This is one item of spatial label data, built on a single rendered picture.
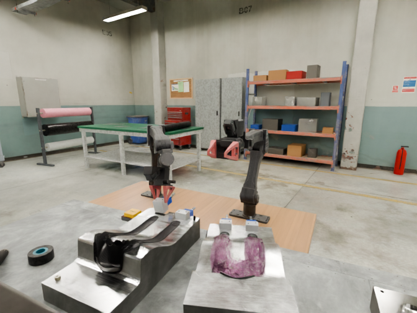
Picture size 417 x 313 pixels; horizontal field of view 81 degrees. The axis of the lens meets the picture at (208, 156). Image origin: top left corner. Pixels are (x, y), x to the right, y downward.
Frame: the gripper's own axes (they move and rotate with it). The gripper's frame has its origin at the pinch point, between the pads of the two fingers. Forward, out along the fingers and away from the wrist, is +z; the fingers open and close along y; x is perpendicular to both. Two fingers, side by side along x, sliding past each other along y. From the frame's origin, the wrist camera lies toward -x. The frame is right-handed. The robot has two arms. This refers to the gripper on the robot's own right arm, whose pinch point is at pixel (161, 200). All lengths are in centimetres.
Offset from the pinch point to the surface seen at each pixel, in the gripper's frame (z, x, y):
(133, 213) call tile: 7.3, 5.1, -19.5
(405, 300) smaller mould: 20, -6, 84
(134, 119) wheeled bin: -227, 503, -505
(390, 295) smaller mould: 20, -6, 81
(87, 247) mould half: 14.6, -32.6, -3.3
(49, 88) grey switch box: -240, 258, -557
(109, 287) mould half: 22.9, -35.6, 11.1
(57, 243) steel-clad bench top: 19.2, -22.0, -33.9
